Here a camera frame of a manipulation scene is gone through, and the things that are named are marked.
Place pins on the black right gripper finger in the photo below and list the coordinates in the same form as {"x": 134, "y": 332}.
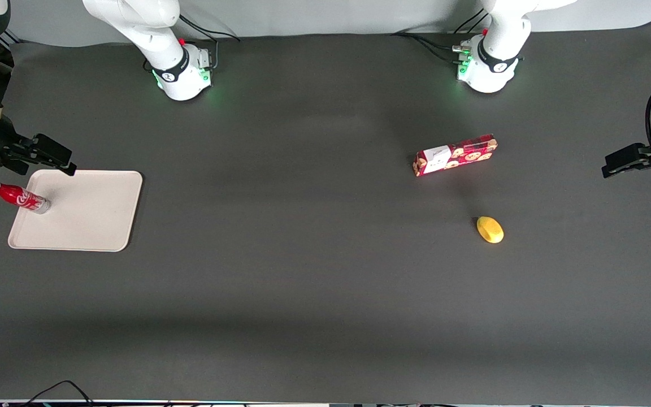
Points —
{"x": 51, "y": 148}
{"x": 48, "y": 164}

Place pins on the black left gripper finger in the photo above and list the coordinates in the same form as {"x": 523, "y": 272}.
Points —
{"x": 625, "y": 152}
{"x": 625, "y": 167}

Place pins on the red coke bottle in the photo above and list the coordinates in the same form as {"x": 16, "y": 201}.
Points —
{"x": 20, "y": 198}

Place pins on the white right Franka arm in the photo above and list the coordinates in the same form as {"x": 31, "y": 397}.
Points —
{"x": 150, "y": 28}

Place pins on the white rectangular plastic tray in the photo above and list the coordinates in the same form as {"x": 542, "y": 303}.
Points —
{"x": 88, "y": 215}

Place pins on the yellow lemon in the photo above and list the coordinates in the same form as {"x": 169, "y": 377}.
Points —
{"x": 490, "y": 230}

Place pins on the red cookie box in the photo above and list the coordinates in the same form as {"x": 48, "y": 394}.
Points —
{"x": 461, "y": 154}

